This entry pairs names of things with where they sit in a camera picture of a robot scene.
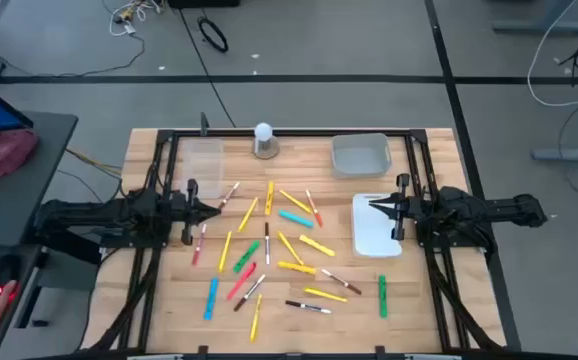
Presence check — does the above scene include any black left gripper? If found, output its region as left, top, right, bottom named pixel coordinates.
left=171, top=178, right=222, bottom=247

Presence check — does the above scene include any black capped Expo marker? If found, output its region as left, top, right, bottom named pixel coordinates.
left=284, top=299, right=333, bottom=315

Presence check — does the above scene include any black side desk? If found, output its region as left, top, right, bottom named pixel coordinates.
left=0, top=111, right=80, bottom=360

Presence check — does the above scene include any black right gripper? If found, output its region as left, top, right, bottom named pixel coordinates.
left=368, top=172, right=423, bottom=242

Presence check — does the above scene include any blue highlighter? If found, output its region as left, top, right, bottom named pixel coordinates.
left=203, top=277, right=219, bottom=322

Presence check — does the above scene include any long white floor cable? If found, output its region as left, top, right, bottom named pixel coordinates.
left=526, top=0, right=578, bottom=108

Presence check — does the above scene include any white bulb on metal base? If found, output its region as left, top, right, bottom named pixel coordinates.
left=252, top=122, right=281, bottom=161

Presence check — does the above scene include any black computer mouse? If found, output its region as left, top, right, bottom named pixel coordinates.
left=0, top=253, right=21, bottom=299

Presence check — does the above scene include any pink highlighter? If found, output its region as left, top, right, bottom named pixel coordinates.
left=226, top=261, right=258, bottom=302

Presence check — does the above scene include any coiled black cable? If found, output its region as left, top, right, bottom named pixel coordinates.
left=196, top=15, right=230, bottom=54

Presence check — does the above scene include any clear plastic bin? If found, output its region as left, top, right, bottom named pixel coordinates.
left=178, top=138, right=226, bottom=200

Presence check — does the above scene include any grey plastic bin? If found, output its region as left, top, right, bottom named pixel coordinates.
left=331, top=132, right=393, bottom=180

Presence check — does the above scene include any teal highlighter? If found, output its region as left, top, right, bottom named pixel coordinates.
left=277, top=209, right=315, bottom=229

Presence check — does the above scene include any grey desk foot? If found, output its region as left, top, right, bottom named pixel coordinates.
left=491, top=0, right=578, bottom=36
left=530, top=138, right=578, bottom=162

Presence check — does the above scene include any white and yellow cable bundle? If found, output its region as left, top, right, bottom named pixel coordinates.
left=100, top=0, right=166, bottom=38

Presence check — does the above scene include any thin black floor cable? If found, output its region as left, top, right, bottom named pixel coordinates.
left=177, top=7, right=238, bottom=129

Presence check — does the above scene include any white plastic bin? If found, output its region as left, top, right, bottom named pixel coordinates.
left=351, top=192, right=404, bottom=259

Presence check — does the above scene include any orange capped white marker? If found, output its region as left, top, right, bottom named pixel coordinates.
left=304, top=188, right=324, bottom=228

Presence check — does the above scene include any black box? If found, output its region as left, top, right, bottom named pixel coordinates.
left=167, top=0, right=242, bottom=9

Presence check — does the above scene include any green highlighter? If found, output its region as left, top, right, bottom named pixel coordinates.
left=232, top=240, right=261, bottom=274
left=378, top=274, right=388, bottom=320

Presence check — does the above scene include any black desk foot bar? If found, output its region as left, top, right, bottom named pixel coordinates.
left=43, top=232, right=103, bottom=266

